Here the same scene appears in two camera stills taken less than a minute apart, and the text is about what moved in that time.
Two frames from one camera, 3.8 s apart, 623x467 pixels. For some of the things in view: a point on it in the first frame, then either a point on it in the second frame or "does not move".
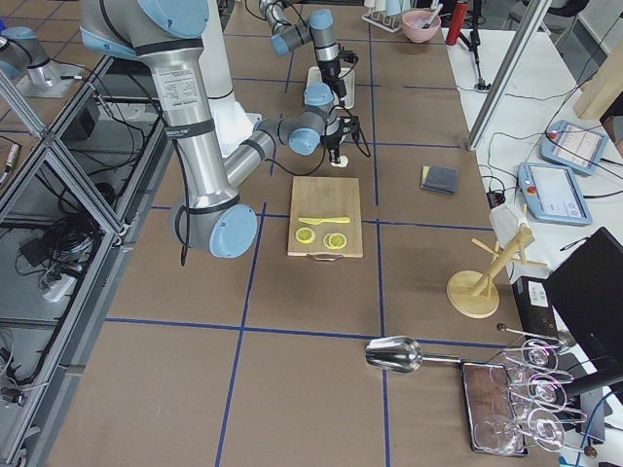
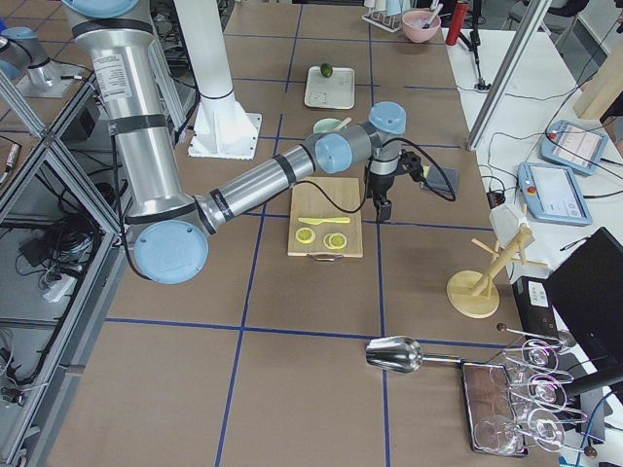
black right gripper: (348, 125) → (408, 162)
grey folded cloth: (442, 179) does not move
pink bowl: (413, 22) does not move
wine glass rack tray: (520, 407) does not move
